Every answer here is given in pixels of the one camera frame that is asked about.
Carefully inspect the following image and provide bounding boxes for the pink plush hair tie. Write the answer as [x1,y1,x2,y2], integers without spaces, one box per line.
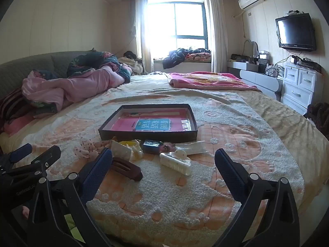
[159,143,175,155]

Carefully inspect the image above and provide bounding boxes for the grey and white desk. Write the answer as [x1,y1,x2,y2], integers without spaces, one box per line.
[227,60,283,101]

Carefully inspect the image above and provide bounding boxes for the cream cloth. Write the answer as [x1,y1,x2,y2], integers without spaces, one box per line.
[118,57,143,76]

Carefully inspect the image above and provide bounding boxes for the white drawer dresser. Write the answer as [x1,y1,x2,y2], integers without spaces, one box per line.
[280,63,324,115]

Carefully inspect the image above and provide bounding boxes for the yellow hair ties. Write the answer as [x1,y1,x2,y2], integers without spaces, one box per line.
[110,139,134,161]

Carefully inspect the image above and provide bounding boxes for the pink patterned cloth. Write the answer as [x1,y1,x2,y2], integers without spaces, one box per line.
[188,53,211,62]

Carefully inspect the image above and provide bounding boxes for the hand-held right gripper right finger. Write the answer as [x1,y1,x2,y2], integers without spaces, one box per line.
[214,148,300,247]

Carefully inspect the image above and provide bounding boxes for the clear plastic packet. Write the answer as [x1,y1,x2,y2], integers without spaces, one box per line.
[175,140,209,156]

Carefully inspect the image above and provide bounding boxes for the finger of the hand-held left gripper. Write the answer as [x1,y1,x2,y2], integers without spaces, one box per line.
[0,143,33,171]
[6,145,61,183]

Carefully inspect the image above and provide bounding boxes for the window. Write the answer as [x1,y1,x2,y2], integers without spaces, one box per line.
[148,1,209,57]

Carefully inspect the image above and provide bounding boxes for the black wall television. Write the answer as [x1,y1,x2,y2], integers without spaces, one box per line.
[275,13,316,52]

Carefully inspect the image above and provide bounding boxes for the black set-top box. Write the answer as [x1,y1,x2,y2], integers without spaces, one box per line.
[301,59,322,74]

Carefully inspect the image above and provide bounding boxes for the peach spiral hair tie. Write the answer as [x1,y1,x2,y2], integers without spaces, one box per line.
[131,139,144,160]

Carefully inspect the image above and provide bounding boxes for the brown fuzzy cloth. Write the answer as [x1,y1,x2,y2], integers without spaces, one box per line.
[306,102,329,134]

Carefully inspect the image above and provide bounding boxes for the pink and blue book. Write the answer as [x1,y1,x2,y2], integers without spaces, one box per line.
[112,109,192,132]

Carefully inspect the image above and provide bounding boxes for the white curtain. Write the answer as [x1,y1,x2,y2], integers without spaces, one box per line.
[208,0,228,72]
[134,0,155,74]

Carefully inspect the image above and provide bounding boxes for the grey padded headboard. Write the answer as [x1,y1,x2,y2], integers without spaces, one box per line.
[0,51,85,101]

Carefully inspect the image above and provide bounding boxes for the cream hair claw clip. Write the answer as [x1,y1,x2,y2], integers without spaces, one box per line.
[159,149,192,177]

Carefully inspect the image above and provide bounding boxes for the person's left hand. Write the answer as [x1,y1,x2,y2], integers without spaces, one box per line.
[22,205,33,220]

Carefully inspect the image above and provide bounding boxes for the dark cardboard box tray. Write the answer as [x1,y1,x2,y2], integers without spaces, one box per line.
[98,104,198,141]

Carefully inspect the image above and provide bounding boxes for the blue packet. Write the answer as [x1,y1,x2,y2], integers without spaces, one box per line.
[142,139,163,155]

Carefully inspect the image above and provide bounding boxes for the pink floral quilt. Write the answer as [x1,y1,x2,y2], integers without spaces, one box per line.
[22,51,131,112]

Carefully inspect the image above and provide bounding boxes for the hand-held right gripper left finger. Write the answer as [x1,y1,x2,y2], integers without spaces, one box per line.
[27,147,114,247]

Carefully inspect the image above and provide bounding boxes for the brown hair clip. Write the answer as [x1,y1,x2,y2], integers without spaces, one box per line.
[109,157,143,182]

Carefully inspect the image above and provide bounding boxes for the floral mesh hair bow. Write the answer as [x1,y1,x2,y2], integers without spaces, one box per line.
[73,140,108,160]

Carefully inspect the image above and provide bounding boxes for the pink blanket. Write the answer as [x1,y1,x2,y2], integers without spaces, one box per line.
[166,72,263,92]

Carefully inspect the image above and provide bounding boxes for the dark striped pillow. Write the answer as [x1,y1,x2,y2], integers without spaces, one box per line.
[0,87,34,124]

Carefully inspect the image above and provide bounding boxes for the dark jacket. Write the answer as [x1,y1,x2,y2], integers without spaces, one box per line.
[163,48,196,70]

